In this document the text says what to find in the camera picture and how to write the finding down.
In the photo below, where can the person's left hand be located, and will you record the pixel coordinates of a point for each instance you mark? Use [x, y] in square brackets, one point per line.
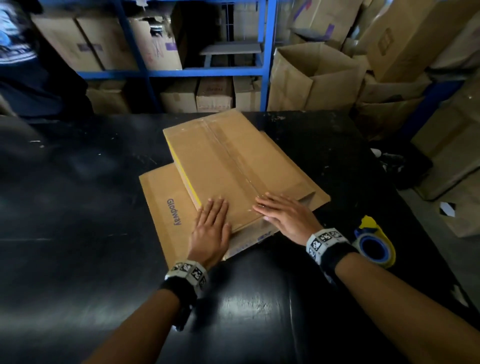
[210, 236]

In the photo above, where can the person's right hand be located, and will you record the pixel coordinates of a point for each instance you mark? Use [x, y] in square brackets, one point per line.
[288, 217]

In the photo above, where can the brown cardboard box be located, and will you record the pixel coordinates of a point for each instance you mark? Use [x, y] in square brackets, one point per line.
[225, 168]

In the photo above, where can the clear tape roll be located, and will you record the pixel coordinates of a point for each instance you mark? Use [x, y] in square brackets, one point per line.
[373, 249]

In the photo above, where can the yellow blue tape dispenser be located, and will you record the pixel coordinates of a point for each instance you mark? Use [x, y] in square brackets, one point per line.
[378, 228]

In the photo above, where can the person's left forearm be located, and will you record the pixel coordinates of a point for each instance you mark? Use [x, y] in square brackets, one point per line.
[138, 330]

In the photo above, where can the person's right forearm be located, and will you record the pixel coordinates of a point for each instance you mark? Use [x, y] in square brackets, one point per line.
[405, 307]

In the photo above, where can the brown carton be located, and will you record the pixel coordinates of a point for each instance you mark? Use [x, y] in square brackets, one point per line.
[326, 86]

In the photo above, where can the pile of loose cardboard boxes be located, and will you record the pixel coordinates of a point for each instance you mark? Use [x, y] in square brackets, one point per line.
[423, 41]

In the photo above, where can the small white cap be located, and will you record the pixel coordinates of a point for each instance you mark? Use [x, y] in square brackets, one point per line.
[375, 152]

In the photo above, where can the black bag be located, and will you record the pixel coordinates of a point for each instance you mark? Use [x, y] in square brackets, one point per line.
[405, 165]

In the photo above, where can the blue metal shelf rack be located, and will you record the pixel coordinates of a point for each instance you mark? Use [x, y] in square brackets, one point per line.
[210, 71]

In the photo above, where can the blue upright panel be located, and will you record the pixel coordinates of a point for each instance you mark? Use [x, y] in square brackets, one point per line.
[427, 108]

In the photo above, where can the grey small bench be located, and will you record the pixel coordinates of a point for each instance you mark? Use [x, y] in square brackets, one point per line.
[230, 48]

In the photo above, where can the rows of shelved storage boxes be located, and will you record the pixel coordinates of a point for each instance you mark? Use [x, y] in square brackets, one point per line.
[150, 45]

